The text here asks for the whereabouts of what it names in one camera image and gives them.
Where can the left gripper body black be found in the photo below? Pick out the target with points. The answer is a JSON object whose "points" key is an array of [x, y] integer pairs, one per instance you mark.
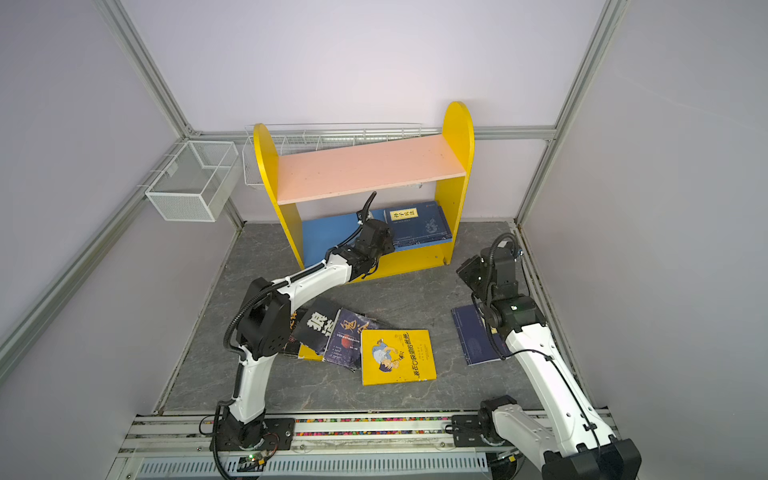
{"points": [[389, 247]]}

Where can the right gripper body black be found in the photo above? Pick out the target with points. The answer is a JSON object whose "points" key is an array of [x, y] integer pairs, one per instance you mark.
{"points": [[473, 276]]}

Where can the navy book yellow label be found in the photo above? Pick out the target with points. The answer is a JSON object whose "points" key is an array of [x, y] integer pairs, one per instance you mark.
{"points": [[420, 245], [473, 338], [417, 222]]}

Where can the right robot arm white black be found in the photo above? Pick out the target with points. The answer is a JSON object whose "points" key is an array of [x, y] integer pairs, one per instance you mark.
{"points": [[579, 444]]}

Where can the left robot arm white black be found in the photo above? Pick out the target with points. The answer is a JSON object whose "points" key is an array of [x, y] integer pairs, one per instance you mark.
{"points": [[261, 328]]}

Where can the yellow shelf with pink and blue boards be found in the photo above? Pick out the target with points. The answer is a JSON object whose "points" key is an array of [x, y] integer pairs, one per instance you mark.
{"points": [[445, 159]]}

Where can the black book white characters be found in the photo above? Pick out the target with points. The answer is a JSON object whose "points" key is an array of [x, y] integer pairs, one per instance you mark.
{"points": [[316, 326]]}

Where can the dark purple book red circle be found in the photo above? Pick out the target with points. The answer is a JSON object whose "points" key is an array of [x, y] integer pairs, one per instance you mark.
{"points": [[344, 346]]}

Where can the yellow cartoon cover book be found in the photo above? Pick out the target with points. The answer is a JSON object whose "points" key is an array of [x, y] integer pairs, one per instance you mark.
{"points": [[396, 356]]}

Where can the thin yellow book underneath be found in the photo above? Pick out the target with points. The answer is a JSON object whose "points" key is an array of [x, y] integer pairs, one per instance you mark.
{"points": [[306, 353]]}

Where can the black book orange characters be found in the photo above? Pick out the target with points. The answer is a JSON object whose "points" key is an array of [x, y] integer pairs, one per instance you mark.
{"points": [[292, 347]]}

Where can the white mesh box basket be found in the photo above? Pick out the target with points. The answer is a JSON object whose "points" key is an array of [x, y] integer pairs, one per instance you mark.
{"points": [[197, 182]]}

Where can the white vent grille panel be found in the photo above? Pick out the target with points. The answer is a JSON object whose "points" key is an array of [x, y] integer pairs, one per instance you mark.
{"points": [[317, 466]]}

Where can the white wire rack basket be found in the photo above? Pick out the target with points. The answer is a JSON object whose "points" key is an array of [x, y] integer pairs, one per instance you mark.
{"points": [[291, 139]]}

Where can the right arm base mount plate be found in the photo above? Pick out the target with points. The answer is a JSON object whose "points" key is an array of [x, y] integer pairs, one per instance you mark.
{"points": [[472, 431]]}

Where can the aluminium rail with colourful strip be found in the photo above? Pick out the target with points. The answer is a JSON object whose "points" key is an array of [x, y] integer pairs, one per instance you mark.
{"points": [[315, 433]]}

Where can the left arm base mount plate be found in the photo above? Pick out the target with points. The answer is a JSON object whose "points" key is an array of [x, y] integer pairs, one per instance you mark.
{"points": [[261, 434]]}

